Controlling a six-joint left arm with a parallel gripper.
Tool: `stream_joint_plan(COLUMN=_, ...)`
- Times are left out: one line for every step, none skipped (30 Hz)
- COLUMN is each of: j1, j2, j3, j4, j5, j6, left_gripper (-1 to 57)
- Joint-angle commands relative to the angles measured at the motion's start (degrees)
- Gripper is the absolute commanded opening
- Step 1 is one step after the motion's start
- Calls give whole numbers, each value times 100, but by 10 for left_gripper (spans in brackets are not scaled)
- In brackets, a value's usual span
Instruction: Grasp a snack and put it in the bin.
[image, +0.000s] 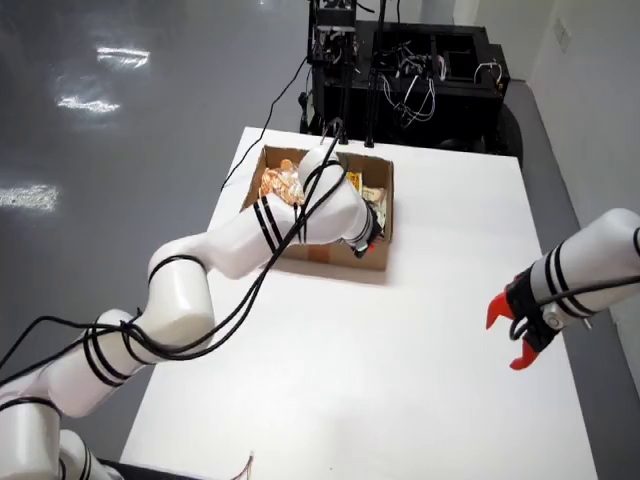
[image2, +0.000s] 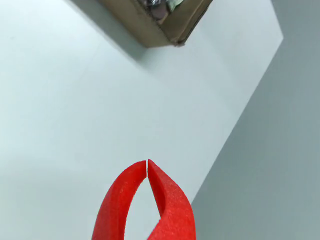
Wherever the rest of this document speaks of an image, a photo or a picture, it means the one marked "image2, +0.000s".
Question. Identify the purple patterned snack packet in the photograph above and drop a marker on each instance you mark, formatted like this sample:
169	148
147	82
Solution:
157	10

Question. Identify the brown cardboard box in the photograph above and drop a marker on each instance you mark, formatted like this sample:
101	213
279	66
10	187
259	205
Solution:
140	25

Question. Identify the cream printed snack packet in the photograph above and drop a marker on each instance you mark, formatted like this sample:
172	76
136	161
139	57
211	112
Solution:
175	4

